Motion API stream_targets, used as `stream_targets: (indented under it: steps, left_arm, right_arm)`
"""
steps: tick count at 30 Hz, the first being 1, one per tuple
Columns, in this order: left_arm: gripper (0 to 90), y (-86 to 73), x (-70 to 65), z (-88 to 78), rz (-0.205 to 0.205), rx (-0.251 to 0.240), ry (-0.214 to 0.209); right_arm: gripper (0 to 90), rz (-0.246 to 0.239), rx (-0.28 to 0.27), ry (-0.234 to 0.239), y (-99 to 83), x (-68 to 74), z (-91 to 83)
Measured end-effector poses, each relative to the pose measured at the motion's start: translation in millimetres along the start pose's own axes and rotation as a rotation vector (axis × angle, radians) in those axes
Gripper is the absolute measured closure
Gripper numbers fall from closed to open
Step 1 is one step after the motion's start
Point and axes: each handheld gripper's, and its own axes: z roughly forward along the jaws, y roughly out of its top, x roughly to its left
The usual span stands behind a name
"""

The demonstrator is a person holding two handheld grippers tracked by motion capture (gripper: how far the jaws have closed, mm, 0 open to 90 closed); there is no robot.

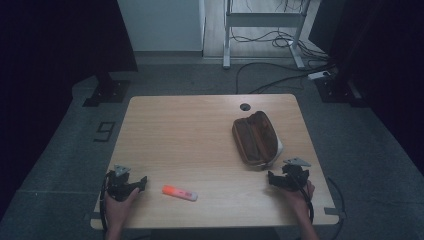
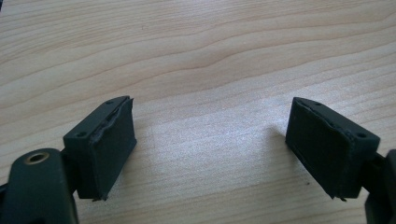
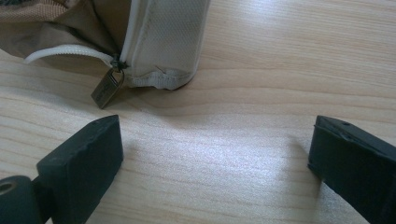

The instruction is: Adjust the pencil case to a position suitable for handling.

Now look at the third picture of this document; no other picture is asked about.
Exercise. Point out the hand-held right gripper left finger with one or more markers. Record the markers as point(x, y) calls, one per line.
point(81, 168)

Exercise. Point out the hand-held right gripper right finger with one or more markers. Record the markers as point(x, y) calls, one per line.
point(351, 161)

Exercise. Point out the beige zipper pouch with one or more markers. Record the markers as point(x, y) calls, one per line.
point(162, 37)

